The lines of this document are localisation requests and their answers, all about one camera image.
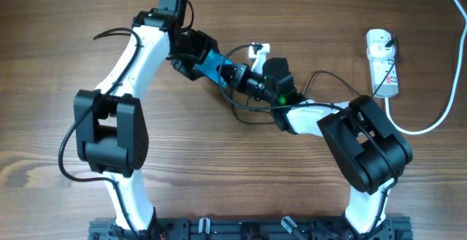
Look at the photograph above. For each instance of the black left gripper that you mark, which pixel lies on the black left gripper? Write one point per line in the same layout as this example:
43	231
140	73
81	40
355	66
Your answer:
205	44

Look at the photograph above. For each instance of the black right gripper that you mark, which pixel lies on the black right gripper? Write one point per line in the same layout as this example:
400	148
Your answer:
243	71

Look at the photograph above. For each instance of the blue screen smartphone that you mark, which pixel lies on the blue screen smartphone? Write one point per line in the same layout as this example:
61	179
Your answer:
209	67

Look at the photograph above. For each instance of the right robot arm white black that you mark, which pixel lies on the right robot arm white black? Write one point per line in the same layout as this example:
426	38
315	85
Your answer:
369	151

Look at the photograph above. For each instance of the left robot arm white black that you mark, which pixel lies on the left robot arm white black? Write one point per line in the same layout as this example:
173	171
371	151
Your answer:
111	132

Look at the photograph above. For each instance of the white charger adapter plug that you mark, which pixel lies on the white charger adapter plug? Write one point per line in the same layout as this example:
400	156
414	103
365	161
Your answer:
380	51

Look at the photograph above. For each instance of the white power strip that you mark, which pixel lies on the white power strip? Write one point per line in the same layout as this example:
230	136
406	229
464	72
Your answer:
384	79

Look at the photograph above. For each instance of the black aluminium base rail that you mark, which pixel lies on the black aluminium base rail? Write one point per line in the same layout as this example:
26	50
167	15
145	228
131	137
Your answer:
286	228

